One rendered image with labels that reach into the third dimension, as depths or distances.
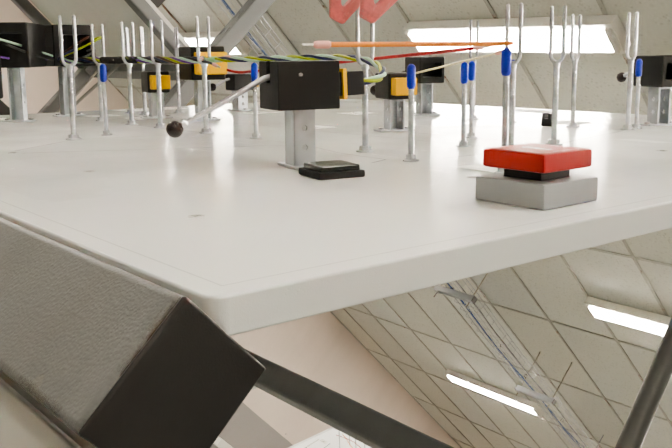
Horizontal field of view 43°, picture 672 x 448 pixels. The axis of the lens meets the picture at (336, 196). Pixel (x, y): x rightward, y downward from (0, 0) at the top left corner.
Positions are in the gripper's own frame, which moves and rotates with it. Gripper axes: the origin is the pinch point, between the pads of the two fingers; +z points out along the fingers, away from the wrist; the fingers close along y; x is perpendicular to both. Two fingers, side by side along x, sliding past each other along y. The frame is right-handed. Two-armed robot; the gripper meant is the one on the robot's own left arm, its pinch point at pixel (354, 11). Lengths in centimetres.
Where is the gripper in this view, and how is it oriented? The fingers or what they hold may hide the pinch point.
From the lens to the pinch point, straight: 75.0
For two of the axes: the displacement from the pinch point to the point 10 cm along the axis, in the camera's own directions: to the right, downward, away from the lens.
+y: -4.5, -1.7, 8.8
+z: -3.8, 9.2, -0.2
